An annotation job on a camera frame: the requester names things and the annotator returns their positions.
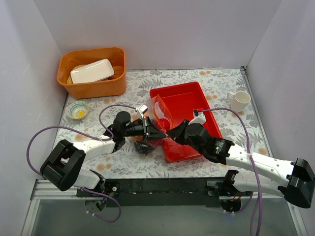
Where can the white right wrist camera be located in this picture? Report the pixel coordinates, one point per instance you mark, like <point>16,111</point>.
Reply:
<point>198,117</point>

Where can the patterned small bowl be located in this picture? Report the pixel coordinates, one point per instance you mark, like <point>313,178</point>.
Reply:
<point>78,110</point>

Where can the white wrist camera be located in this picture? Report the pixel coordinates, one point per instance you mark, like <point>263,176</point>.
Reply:
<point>198,117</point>
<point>141,110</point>

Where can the orange plastic tub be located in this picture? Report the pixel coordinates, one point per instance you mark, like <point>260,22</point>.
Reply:
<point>113,86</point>

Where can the white mug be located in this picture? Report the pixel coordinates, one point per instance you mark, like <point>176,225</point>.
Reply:
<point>239,100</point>

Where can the clear zip bag orange zipper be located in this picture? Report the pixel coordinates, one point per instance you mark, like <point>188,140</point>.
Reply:
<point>157,109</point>

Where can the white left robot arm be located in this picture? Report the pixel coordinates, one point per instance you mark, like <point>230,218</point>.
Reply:
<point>63,167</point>

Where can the dark grape bunch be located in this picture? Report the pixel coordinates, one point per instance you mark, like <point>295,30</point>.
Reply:
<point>143,148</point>

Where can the yellow plate in tub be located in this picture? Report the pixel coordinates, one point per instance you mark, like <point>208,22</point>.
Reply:
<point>69,81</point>

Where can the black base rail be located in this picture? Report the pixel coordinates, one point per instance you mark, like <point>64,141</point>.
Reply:
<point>196,191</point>

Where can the white rectangular dish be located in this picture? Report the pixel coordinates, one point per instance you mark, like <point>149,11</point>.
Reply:
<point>93,72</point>

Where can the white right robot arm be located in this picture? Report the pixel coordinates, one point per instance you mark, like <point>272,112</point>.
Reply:
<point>295,181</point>

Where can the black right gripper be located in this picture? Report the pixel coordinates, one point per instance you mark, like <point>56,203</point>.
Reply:
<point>182,133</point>

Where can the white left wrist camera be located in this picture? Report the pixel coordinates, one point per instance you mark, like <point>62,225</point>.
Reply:
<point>141,110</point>

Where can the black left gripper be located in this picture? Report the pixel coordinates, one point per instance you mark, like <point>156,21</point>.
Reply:
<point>146,127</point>

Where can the red plastic tray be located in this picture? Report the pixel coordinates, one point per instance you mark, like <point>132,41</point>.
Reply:
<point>181,101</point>

